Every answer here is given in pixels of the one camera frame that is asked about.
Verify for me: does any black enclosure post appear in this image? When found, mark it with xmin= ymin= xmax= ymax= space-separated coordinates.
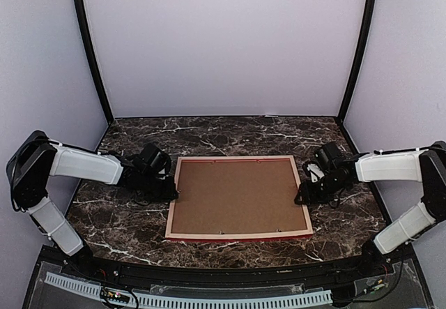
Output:
xmin=337 ymin=0 xmax=376 ymax=124
xmin=73 ymin=0 xmax=114 ymax=125

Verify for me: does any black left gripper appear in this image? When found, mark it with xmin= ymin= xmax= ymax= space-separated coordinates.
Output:
xmin=139 ymin=172 xmax=178 ymax=203

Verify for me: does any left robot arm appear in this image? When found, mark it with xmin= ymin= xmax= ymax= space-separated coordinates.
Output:
xmin=6 ymin=130 xmax=178 ymax=278

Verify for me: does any red wooden picture frame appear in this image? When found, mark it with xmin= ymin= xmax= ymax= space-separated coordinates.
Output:
xmin=164 ymin=154 xmax=314 ymax=243

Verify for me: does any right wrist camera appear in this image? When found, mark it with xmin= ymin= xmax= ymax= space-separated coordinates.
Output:
xmin=302 ymin=142 xmax=346 ymax=183

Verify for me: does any black right enclosure post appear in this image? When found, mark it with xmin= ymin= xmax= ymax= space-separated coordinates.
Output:
xmin=337 ymin=0 xmax=376 ymax=124

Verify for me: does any brown cardboard backing board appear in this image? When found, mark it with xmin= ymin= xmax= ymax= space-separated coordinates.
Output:
xmin=169 ymin=158 xmax=307 ymax=235

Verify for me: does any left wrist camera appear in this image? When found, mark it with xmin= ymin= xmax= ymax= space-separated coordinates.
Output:
xmin=134 ymin=143 xmax=171 ymax=177

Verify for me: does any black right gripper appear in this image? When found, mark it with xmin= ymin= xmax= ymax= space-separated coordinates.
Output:
xmin=295 ymin=172 xmax=347 ymax=204

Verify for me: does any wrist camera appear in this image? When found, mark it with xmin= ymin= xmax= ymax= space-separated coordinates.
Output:
xmin=134 ymin=143 xmax=171 ymax=177
xmin=302 ymin=142 xmax=346 ymax=183

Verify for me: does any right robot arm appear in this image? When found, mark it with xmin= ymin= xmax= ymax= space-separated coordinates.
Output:
xmin=294 ymin=141 xmax=445 ymax=277

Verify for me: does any black left enclosure post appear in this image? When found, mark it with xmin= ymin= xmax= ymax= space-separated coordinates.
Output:
xmin=73 ymin=0 xmax=114 ymax=125

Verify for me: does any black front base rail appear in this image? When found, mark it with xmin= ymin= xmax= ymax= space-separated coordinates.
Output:
xmin=38 ymin=244 xmax=415 ymax=289

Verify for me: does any white slotted cable duct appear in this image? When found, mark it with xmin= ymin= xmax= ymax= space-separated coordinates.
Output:
xmin=44 ymin=272 xmax=332 ymax=308

